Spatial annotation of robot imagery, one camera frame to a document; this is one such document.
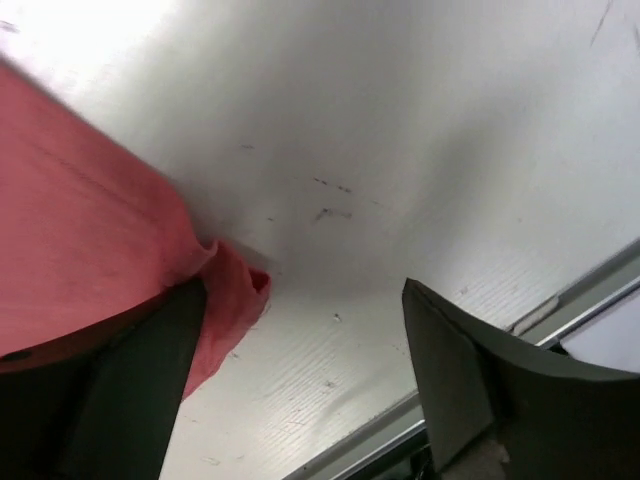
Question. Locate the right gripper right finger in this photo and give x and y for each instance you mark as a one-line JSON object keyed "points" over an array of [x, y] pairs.
{"points": [[498, 407]]}

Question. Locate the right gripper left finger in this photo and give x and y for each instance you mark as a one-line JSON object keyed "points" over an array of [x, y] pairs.
{"points": [[101, 403]]}

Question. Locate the salmon pink t shirt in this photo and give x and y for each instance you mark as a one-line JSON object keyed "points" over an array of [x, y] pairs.
{"points": [[89, 231]]}

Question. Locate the aluminium front rail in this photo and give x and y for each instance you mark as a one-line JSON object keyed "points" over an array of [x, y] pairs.
{"points": [[595, 320]]}

